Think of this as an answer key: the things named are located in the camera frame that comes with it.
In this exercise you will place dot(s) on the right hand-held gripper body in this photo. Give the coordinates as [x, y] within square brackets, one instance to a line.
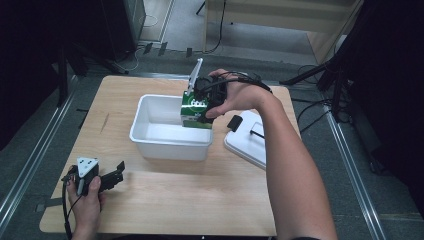
[211, 93]

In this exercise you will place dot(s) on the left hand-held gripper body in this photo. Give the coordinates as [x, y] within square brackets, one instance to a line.
[87, 166]

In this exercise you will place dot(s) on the green and white carton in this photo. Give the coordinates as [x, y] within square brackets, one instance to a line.
[191, 116]

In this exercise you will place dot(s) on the white lid with black latches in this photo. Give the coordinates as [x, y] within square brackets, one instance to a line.
[245, 143]

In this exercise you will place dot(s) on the white plastic storage box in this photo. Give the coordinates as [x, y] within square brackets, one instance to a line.
[166, 146]

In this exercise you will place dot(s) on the person's right hand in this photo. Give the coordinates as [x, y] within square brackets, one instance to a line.
[241, 96]

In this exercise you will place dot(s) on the person's left hand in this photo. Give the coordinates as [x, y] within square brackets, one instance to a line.
[86, 210]

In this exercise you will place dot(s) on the black tape strip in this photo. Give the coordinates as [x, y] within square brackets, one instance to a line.
[189, 52]
[162, 49]

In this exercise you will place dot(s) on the grey tape strip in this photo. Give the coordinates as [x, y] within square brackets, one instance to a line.
[50, 204]

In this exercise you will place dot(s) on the black metal stand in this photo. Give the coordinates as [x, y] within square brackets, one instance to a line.
[61, 76]
[333, 66]

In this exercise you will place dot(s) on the light wooden bench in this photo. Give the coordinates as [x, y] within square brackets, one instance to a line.
[283, 15]

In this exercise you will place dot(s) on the black cabinet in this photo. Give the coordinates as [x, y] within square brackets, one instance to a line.
[123, 26]

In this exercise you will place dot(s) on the dark curtain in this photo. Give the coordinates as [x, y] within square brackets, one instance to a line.
[393, 100]
[23, 66]

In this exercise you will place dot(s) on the metal floor rail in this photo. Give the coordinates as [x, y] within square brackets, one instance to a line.
[33, 160]
[353, 173]
[160, 76]

